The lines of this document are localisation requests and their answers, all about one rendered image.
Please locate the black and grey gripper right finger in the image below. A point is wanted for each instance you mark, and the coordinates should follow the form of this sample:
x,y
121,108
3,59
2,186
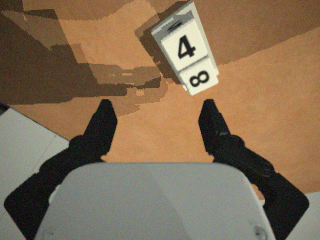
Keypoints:
x,y
284,203

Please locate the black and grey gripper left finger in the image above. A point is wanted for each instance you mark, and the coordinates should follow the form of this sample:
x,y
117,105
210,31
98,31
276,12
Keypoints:
x,y
28,203

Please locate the white cube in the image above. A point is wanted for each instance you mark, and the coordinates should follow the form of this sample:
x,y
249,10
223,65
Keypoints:
x,y
198,76
183,43

